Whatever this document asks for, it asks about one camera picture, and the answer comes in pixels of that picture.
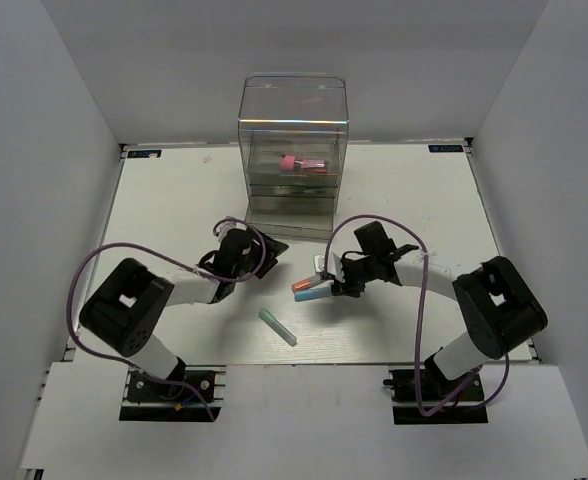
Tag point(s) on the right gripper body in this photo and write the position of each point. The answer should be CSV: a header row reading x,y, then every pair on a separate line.
x,y
357,273

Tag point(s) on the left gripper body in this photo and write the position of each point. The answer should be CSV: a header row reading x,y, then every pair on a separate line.
x,y
251,264

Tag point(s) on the blue capped highlighter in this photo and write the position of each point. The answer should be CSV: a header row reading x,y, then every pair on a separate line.
x,y
313,294

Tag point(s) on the orange capped highlighter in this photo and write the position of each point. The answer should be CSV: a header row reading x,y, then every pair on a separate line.
x,y
309,283

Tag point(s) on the green capped highlighter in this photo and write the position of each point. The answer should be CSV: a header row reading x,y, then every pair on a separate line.
x,y
270,320

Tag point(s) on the clear drawer organizer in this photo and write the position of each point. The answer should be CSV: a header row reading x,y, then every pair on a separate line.
x,y
302,114

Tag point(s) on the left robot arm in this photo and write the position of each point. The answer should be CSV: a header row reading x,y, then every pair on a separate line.
x,y
125,309

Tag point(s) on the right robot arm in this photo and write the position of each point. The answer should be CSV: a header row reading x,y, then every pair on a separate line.
x,y
499,310

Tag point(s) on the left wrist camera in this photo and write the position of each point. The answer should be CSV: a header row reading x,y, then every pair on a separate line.
x,y
224,226

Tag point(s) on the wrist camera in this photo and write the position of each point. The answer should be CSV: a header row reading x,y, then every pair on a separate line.
x,y
330,269
224,226

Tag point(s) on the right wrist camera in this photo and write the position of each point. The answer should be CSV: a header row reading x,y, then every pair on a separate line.
x,y
330,269

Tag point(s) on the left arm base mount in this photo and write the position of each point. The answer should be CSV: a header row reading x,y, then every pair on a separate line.
x,y
147,401

